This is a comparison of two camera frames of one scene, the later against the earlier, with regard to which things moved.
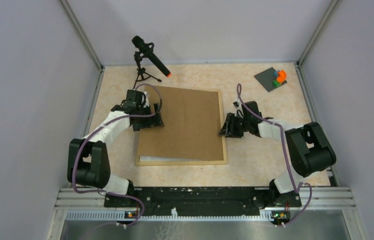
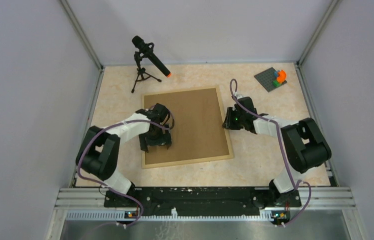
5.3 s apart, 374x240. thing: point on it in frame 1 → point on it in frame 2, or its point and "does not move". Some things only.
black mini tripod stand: (141, 74) does not move
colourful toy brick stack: (281, 77) does not move
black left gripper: (153, 121) → (164, 138)
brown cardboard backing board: (192, 130) does not move
